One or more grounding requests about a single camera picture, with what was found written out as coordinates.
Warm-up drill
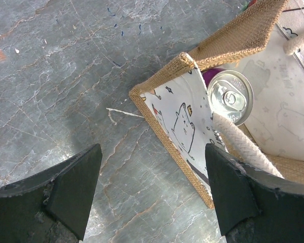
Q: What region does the burlap canvas tote bag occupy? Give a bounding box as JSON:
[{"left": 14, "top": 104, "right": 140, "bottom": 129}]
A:
[{"left": 129, "top": 1, "right": 304, "bottom": 208}]

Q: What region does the purple soda can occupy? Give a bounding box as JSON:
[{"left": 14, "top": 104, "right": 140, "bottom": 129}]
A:
[{"left": 202, "top": 68, "right": 254, "bottom": 126}]

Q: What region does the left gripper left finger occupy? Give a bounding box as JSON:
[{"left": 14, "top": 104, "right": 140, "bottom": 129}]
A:
[{"left": 0, "top": 144, "right": 102, "bottom": 242}]

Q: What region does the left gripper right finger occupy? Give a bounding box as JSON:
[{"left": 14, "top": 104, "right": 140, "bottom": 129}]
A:
[{"left": 205, "top": 144, "right": 304, "bottom": 242}]

